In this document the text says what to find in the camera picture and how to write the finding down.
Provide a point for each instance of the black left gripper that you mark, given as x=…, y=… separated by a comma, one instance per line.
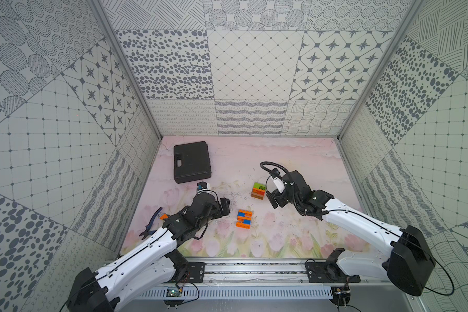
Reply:
x=221, y=205

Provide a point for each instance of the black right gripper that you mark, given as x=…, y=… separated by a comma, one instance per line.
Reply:
x=279, y=195

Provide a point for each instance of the small orange lego brick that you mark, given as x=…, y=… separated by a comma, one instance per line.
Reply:
x=242, y=225

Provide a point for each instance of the tan 2x4 lego plate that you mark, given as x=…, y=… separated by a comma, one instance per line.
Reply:
x=258, y=196

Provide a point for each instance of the green long lego brick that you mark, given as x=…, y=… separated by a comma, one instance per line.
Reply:
x=259, y=186

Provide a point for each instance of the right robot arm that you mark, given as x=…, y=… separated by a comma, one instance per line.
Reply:
x=400, y=255

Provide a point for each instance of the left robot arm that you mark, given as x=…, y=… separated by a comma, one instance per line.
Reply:
x=115, y=285

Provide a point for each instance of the black plastic case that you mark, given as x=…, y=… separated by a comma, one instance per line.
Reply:
x=191, y=162

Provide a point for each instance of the green circuit board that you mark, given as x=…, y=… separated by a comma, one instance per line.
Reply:
x=172, y=293

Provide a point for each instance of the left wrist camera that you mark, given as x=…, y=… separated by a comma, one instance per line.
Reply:
x=201, y=187

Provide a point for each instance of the aluminium front rail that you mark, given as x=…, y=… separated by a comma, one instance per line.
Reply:
x=280, y=269

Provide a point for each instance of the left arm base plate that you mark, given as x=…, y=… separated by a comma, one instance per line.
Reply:
x=190, y=273

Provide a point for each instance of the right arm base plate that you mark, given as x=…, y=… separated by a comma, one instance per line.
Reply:
x=322, y=272

